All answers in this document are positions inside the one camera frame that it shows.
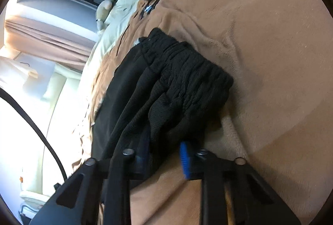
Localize black floral patterned pants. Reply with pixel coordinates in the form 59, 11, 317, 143
91, 28, 233, 173

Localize cream bed sheet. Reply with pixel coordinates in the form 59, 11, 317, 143
47, 18, 129, 177

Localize pink curtain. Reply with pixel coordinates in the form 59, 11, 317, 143
5, 16, 95, 72

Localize brown bed blanket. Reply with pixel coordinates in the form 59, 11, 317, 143
70, 0, 333, 225

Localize grey plush elephant toy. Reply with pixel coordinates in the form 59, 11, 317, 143
95, 0, 118, 31

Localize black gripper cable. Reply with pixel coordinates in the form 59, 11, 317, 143
0, 87, 68, 183

